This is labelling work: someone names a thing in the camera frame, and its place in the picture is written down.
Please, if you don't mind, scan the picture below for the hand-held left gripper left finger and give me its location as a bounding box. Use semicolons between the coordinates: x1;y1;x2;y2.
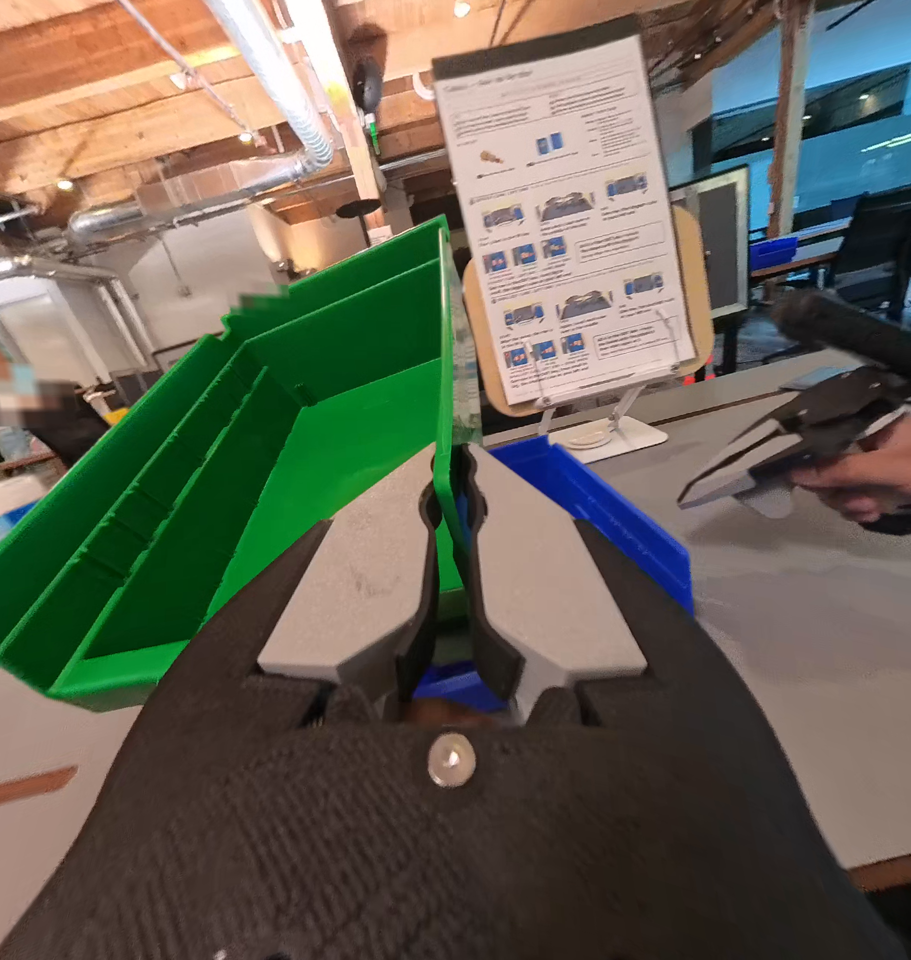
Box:
256;442;440;702

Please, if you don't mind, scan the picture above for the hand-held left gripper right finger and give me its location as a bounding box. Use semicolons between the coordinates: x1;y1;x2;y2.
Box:
461;442;649;717

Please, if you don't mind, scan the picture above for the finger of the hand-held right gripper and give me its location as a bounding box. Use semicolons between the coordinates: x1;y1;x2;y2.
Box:
680;450;813;520
679;416;811;505

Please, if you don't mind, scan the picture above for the blue plastic bin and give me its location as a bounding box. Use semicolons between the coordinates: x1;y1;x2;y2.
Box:
414;436;695;714

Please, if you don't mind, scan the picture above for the green plastic bin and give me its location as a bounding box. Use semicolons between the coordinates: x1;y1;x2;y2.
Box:
0;216;473;710

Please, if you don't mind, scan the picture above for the grey desk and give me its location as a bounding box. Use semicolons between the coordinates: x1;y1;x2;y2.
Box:
0;360;911;894

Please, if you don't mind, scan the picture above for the person's right hand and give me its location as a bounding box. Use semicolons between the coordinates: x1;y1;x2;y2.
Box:
789;412;911;526

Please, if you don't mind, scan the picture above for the black office chair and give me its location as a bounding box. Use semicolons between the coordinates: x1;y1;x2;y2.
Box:
830;193;911;316

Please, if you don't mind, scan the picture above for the small blue bin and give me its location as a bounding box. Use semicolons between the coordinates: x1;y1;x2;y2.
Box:
749;236;799;271

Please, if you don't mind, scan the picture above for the grey framed monitor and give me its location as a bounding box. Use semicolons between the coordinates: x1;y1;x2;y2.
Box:
669;163;751;320

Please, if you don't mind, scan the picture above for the printed instruction sheet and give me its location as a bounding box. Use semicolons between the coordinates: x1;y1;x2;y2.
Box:
431;15;700;406

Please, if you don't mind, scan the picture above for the wooden support post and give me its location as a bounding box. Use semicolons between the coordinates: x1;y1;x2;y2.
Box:
766;0;814;237

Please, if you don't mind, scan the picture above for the silver ventilation duct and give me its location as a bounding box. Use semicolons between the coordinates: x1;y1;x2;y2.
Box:
0;0;338;286

